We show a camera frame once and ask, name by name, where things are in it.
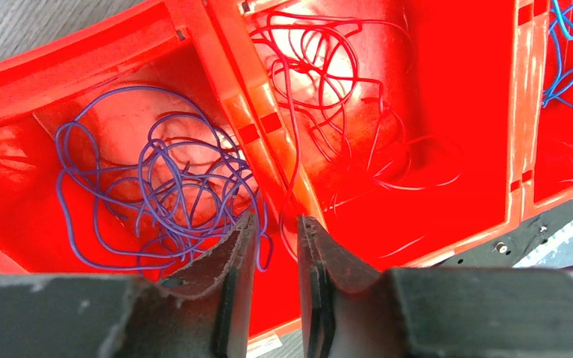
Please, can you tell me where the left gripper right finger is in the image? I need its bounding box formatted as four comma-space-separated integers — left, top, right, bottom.
298, 216, 573, 357

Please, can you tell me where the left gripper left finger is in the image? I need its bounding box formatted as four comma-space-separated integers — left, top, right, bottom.
0, 213, 257, 357

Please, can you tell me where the dark purple thin cable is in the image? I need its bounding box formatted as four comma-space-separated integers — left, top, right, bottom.
54, 86, 274, 274

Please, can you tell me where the light blue thin cable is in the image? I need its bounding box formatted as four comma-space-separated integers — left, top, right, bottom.
541, 0, 573, 116

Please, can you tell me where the red three-compartment bin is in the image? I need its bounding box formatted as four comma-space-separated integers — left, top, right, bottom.
0, 1, 573, 353

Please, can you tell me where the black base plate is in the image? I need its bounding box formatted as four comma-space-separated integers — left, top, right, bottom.
437, 199, 573, 268

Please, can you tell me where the red thin cable in bin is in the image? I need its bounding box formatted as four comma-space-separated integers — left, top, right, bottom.
249, 10, 466, 260

